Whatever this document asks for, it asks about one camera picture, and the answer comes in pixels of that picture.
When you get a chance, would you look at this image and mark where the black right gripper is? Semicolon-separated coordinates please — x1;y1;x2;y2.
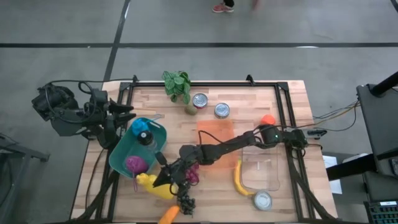
152;151;193;197

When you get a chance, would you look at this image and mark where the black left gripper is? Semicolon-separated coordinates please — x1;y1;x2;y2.
91;89;137;127

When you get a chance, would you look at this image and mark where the yellow squeeze bottle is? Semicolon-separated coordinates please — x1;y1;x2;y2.
136;172;180;200

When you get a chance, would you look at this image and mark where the blue squeeze bottle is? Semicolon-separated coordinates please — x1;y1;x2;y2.
131;114;164;137

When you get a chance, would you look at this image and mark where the orange toy carrot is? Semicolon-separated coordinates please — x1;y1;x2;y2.
157;205;180;224

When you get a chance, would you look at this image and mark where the clear bottle black lid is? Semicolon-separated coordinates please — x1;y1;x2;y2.
136;130;156;153

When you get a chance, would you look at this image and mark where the teal plastic bin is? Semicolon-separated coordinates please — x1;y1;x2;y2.
108;117;168;179

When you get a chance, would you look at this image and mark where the purple squeeze bottle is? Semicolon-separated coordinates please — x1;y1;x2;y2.
125;154;150;193

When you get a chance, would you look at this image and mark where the red toy grape bunch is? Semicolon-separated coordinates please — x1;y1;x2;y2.
185;163;201;184

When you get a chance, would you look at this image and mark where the black toy grape bunch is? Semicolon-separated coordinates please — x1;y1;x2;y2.
177;186;197;216

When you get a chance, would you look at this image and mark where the artificial striped green plant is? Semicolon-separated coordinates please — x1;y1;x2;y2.
162;70;192;105

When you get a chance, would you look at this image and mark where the yellow toy banana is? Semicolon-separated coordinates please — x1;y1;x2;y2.
233;159;256;197

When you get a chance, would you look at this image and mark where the orange translucent plastic bin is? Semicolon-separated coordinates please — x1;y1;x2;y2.
195;119;239;170

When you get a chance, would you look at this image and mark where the tin can red label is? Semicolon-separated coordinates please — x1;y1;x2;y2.
192;93;209;110

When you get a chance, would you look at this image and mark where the silver tin can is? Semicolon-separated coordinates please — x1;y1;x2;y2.
213;102;231;119

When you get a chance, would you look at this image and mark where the clear plastic bin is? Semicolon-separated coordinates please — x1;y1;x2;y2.
241;141;280;192

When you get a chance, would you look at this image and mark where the tin can pale lid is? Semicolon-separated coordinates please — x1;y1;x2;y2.
253;190;274;211

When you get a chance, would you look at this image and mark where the grey metal stand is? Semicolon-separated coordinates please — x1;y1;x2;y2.
0;133;50;218

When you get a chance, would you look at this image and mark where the round orange toy fruit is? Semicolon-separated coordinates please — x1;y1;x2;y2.
260;114;277;126

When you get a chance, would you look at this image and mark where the person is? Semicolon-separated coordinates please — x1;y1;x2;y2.
212;0;262;14

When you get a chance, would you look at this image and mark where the white paper sheet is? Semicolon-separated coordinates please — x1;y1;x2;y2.
322;154;343;195

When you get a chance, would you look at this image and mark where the plastic compartment organizer box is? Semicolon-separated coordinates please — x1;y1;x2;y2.
363;200;398;224

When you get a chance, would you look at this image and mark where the black equipment cart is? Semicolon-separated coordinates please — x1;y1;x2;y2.
323;70;398;203

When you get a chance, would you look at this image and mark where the thin black cable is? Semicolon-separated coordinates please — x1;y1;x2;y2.
48;78;136;94

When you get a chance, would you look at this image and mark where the loose cable bundle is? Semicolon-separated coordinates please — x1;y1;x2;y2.
312;101;361;133

